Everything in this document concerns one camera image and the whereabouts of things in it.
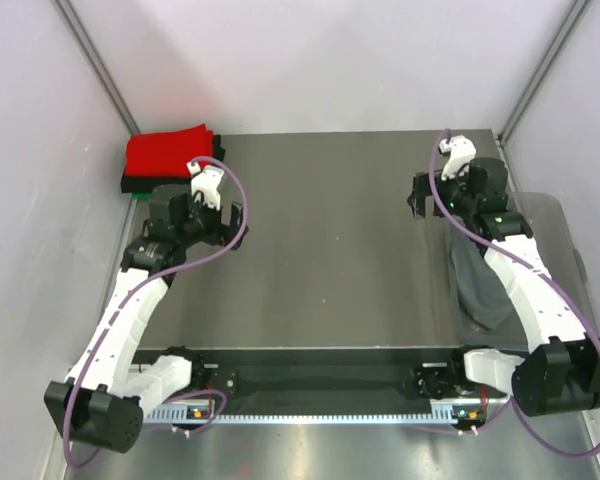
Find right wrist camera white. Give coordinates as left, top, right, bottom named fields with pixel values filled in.
left=438, top=135, right=477, bottom=181

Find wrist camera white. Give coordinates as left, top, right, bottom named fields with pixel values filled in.
left=438, top=135, right=477, bottom=181
left=186, top=161, right=225, bottom=210

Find grey t shirt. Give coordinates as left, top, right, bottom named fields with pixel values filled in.
left=445, top=227, right=513, bottom=331

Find right corner aluminium post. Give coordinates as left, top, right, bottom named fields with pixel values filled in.
left=496, top=0, right=591, bottom=146

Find black folded t shirt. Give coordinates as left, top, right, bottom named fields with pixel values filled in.
left=120, top=125, right=225, bottom=194

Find clear plastic bin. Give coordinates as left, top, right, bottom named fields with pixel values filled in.
left=447, top=192, right=595, bottom=353

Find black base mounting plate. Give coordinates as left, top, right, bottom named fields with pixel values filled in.
left=165, top=347, right=481, bottom=415

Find corner aluminium post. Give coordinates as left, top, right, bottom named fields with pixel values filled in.
left=496, top=0, right=591, bottom=146
left=51, top=0, right=140, bottom=135

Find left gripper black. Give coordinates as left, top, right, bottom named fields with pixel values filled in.
left=176, top=185, right=246, bottom=250

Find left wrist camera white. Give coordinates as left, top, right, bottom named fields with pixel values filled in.
left=186, top=161, right=225, bottom=210

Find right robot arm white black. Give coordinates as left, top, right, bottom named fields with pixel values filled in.
left=407, top=158, right=600, bottom=417

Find green folded t shirt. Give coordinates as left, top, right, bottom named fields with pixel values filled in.
left=131, top=192, right=151, bottom=201

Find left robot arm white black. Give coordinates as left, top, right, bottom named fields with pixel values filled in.
left=43, top=185, right=248, bottom=453

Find left corner aluminium post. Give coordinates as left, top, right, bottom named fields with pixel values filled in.
left=51, top=0, right=140, bottom=135

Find red folded t shirt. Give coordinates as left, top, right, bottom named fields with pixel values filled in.
left=124, top=124, right=214, bottom=179

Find slotted cable duct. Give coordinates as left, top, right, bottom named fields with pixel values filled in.
left=144, top=401, right=487, bottom=426

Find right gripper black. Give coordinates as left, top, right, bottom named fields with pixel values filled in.
left=407, top=163, right=477, bottom=220

